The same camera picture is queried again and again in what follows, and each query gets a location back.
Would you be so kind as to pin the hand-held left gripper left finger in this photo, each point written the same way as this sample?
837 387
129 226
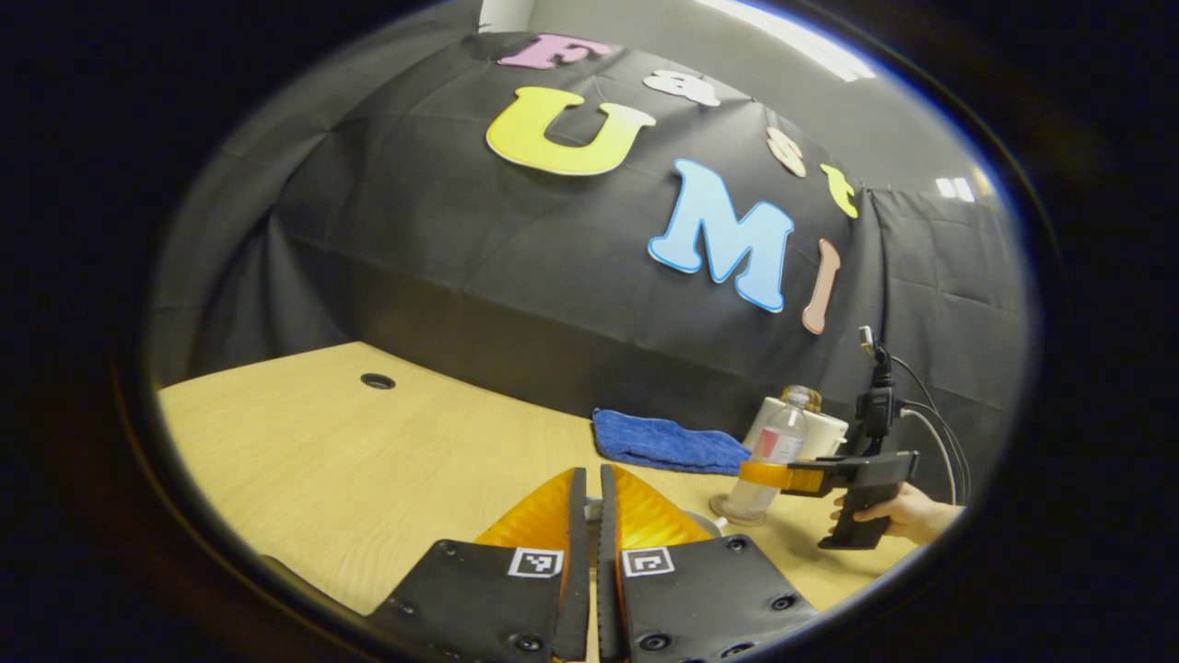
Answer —
577 552

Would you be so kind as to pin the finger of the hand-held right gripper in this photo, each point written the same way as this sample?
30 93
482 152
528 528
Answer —
783 476

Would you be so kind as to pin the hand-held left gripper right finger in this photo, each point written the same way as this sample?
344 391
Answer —
606 571

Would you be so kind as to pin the clear plastic water bottle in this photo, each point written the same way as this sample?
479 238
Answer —
778 442

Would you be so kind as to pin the round cork coaster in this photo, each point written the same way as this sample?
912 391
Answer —
715 508

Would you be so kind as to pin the white ceramic teacup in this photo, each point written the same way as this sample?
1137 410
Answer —
709 523

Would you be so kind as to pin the blue towel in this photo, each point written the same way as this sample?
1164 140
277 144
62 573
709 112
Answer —
663 442

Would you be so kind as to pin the black table grommet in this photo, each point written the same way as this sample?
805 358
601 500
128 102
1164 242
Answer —
378 381

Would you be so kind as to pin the small ceiling light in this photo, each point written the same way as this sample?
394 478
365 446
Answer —
955 189

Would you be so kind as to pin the black backdrop cloth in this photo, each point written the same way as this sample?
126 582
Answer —
461 258

